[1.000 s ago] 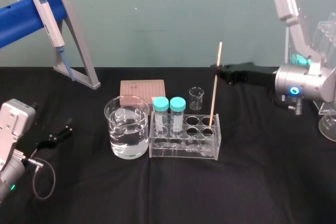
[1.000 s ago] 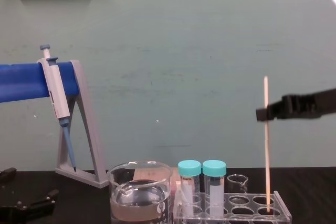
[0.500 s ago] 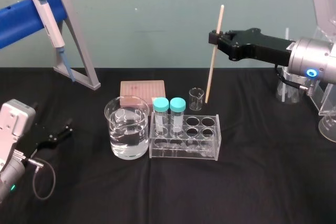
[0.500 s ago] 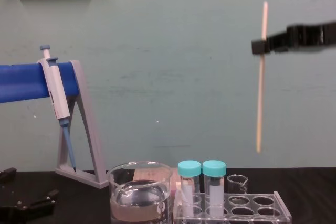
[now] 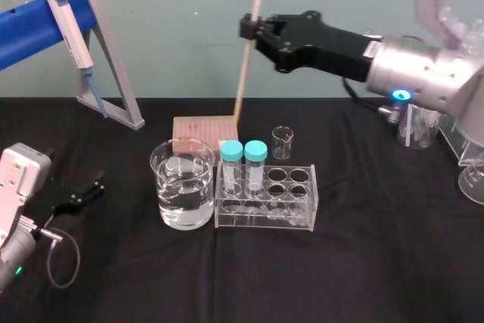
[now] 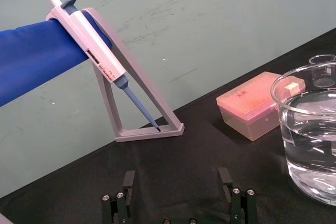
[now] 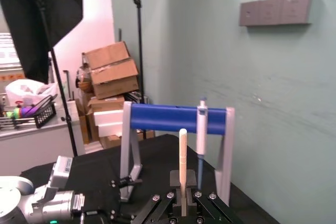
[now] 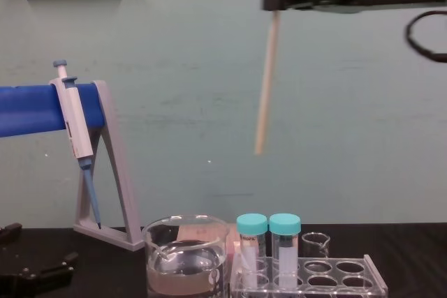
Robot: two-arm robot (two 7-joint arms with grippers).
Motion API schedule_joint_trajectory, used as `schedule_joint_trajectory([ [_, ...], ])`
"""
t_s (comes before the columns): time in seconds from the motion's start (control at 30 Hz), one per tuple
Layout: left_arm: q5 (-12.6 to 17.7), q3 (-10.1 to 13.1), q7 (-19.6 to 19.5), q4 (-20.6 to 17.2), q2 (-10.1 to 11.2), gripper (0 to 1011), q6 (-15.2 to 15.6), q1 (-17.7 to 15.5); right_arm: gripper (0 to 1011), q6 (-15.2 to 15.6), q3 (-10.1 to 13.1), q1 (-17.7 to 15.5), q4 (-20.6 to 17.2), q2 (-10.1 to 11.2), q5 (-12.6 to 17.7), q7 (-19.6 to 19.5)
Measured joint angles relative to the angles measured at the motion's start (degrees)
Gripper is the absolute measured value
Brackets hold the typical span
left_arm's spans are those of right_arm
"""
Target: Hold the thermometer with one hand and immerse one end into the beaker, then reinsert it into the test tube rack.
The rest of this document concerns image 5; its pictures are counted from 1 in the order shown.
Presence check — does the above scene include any blue and grey pipette stand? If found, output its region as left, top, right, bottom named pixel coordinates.
left=0, top=0, right=146, bottom=132

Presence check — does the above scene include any clear holder with glass tubes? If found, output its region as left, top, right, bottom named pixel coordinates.
left=396, top=102, right=440, bottom=151

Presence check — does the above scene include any clear acrylic stand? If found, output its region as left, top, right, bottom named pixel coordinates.
left=437, top=110, right=484, bottom=162

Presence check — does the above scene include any teal capped test tube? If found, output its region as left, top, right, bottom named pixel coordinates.
left=244, top=140, right=268, bottom=196
left=219, top=140, right=244, bottom=196

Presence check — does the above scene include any white and blue pipette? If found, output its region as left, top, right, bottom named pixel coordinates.
left=40, top=0, right=109, bottom=118

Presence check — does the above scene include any pink pipette tip box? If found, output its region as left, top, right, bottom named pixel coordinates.
left=172, top=115, right=240, bottom=158

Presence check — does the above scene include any thin dark right gripper cable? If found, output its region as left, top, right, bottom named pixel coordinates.
left=341, top=76, right=412, bottom=123

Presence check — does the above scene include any large glass beaker with water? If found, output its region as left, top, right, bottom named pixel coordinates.
left=149, top=139, right=216, bottom=231

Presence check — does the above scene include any thin dark left gripper cable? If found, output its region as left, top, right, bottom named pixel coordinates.
left=31, top=213, right=82, bottom=290

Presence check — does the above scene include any black table cloth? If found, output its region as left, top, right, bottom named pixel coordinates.
left=0, top=95, right=484, bottom=323

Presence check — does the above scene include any clear acrylic test tube rack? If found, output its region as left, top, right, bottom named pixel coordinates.
left=214, top=162, right=316, bottom=233

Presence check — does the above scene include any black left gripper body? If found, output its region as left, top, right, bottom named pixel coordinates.
left=34, top=175, right=77, bottom=222

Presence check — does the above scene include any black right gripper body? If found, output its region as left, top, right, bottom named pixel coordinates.
left=255, top=10, right=383, bottom=84

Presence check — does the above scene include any small empty glass beaker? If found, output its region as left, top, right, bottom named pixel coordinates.
left=271, top=126, right=295, bottom=160

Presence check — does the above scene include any clear glass flask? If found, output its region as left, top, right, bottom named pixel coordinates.
left=457, top=157, right=484, bottom=207

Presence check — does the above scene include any thin dark gripper cable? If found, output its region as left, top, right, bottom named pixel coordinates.
left=341, top=76, right=412, bottom=123
left=31, top=213, right=82, bottom=290

